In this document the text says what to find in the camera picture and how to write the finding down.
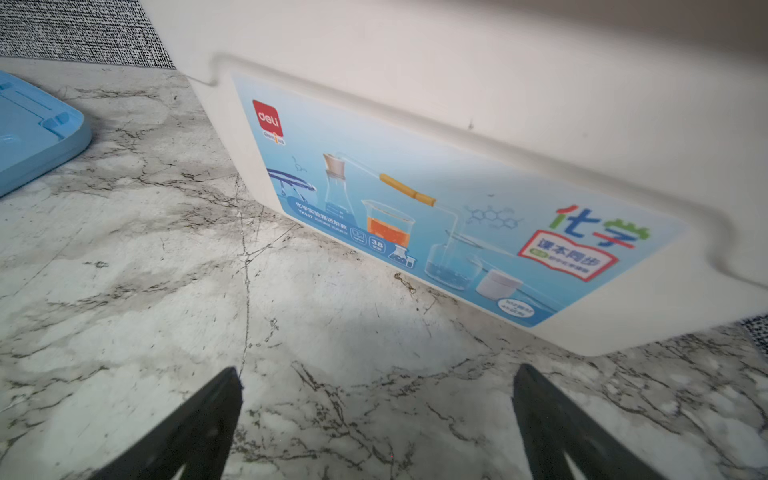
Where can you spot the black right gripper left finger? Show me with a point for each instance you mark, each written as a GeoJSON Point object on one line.
{"type": "Point", "coordinates": [193, 442]}

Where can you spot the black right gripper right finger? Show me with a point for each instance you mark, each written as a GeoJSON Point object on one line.
{"type": "Point", "coordinates": [556, 432]}

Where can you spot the white plastic storage box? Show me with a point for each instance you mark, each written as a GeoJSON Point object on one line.
{"type": "Point", "coordinates": [594, 173]}

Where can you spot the blue plastic box lid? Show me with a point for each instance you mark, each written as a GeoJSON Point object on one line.
{"type": "Point", "coordinates": [38, 133]}

